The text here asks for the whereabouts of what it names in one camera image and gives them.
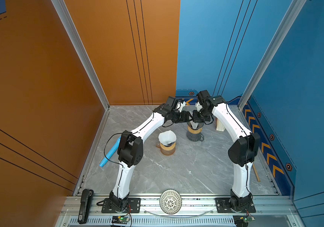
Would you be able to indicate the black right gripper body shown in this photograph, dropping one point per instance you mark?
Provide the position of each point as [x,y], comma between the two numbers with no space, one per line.
[200,117]

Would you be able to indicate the cream coffee filter pack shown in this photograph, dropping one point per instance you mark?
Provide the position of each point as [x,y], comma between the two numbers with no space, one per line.
[219,125]

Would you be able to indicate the aluminium corner post left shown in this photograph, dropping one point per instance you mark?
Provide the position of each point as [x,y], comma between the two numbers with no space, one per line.
[71,30]

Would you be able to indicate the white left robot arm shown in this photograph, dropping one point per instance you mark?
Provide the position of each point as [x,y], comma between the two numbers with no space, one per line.
[130,150]

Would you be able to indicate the aluminium mounting rail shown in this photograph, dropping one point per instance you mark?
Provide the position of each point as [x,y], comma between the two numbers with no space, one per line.
[196,211]

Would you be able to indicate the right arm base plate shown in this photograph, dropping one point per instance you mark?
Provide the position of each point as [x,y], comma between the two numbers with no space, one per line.
[231,205]

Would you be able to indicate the white woven basket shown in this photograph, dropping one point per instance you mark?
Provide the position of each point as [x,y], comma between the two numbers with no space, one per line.
[170,202]

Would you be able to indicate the aluminium corner post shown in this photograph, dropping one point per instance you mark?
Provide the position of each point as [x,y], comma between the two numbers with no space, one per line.
[286,23]
[71,30]

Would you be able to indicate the aluminium corner post right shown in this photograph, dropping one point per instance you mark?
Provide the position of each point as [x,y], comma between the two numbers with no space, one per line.
[286,23]

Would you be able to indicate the green circuit board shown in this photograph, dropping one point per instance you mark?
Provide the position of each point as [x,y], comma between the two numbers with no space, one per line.
[243,221]
[120,220]

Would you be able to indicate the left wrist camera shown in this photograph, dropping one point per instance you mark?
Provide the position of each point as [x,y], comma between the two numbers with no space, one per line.
[181,105]

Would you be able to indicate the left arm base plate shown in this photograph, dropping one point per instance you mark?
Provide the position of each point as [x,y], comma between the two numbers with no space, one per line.
[131,205]

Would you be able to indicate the grey glass mug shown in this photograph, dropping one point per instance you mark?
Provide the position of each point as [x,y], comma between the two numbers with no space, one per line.
[195,137]

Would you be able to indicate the wooden mallet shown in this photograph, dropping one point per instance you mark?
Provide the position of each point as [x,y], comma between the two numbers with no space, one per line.
[256,173]

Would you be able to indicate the white paper coffee filter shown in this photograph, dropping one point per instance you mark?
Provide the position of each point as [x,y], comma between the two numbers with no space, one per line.
[167,138]

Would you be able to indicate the left green circuit board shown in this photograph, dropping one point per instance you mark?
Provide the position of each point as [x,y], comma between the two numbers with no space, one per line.
[120,220]

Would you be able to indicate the wooden dripper ring holder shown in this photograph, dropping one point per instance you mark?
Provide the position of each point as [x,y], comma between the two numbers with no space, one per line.
[169,147]

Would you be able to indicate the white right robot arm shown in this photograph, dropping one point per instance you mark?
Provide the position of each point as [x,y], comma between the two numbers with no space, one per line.
[243,151]

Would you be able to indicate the black handheld device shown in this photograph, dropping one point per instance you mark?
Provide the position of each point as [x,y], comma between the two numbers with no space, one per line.
[85,205]

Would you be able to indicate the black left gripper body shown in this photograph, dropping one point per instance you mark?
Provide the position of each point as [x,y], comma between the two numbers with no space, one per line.
[179,117]

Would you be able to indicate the right green circuit board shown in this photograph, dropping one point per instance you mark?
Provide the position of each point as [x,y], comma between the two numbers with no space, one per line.
[243,221]

